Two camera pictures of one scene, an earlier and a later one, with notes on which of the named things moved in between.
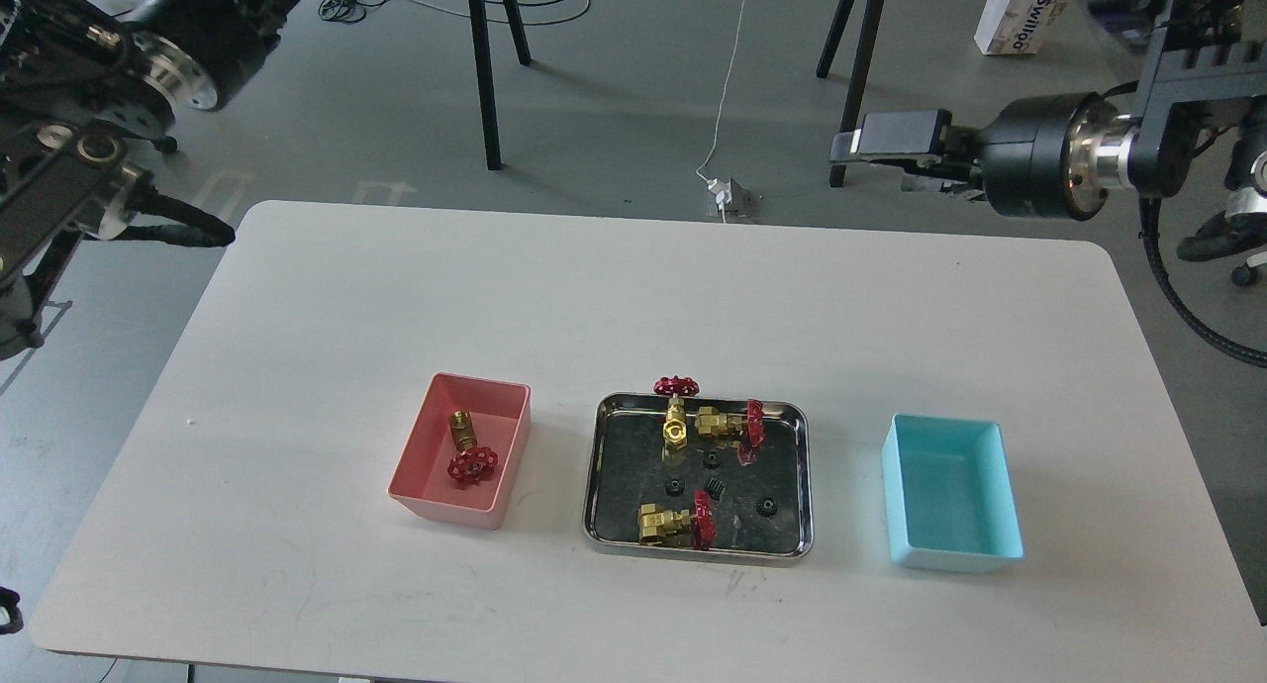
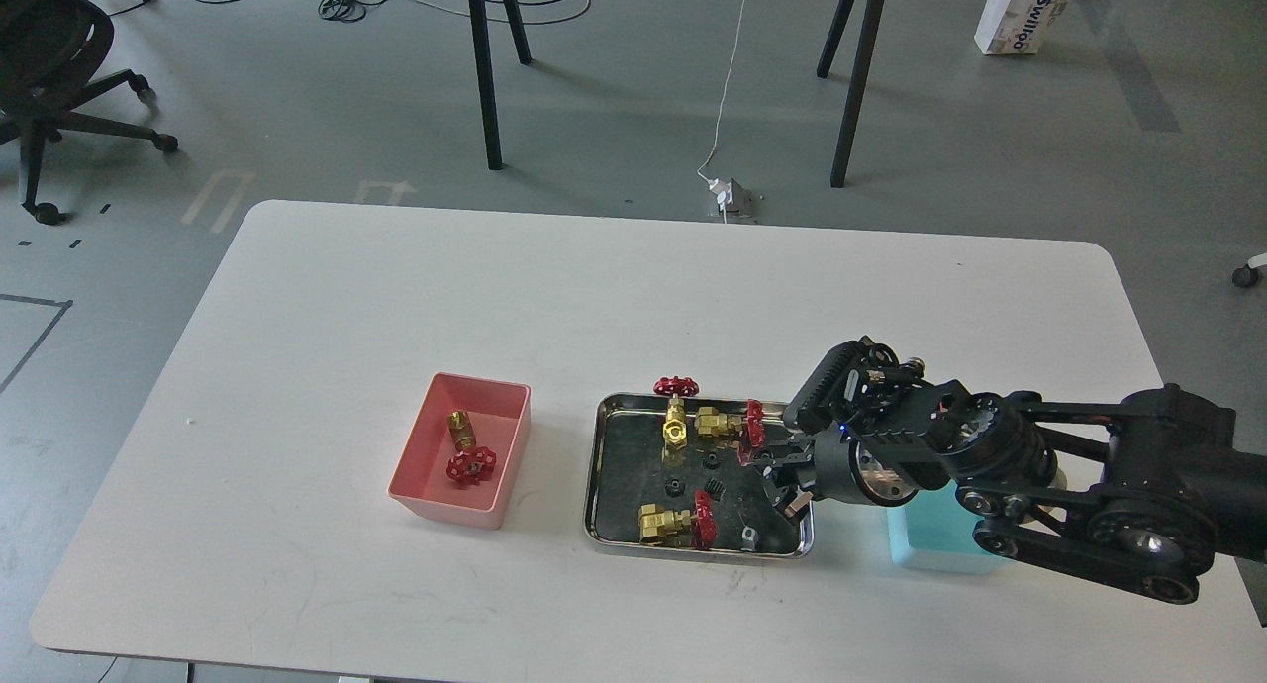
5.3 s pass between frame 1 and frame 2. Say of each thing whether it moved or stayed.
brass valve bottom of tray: stayed
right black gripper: moved
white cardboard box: stayed
